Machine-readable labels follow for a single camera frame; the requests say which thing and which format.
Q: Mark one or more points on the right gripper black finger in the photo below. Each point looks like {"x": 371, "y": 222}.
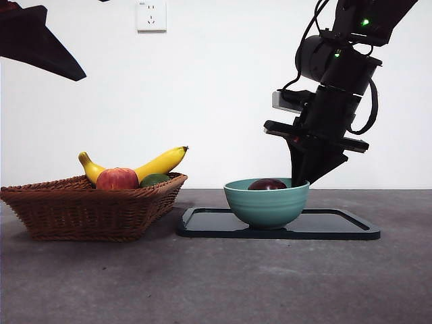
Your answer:
{"x": 310, "y": 162}
{"x": 343, "y": 159}

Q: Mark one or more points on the dark purple plum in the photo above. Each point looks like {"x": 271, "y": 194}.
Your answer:
{"x": 266, "y": 185}

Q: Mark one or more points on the teal ribbed bowl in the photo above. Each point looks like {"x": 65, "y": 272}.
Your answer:
{"x": 266, "y": 206}

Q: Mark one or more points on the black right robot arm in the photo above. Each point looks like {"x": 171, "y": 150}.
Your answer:
{"x": 351, "y": 71}

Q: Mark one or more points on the black rectangular tray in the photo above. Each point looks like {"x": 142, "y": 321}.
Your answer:
{"x": 209, "y": 224}

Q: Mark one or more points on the yellow banana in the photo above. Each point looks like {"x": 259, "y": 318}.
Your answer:
{"x": 162, "y": 162}

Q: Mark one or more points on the green round fruit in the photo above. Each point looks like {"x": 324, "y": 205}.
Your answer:
{"x": 153, "y": 180}

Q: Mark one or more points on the red yellow apple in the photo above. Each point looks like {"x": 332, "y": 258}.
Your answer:
{"x": 118, "y": 179}

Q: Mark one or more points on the brown wicker basket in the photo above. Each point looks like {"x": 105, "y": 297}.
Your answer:
{"x": 84, "y": 216}

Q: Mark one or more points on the white wall socket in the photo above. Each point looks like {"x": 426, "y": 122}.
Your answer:
{"x": 152, "y": 17}

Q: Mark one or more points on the right wrist grey camera box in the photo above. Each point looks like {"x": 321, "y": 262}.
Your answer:
{"x": 280, "y": 101}

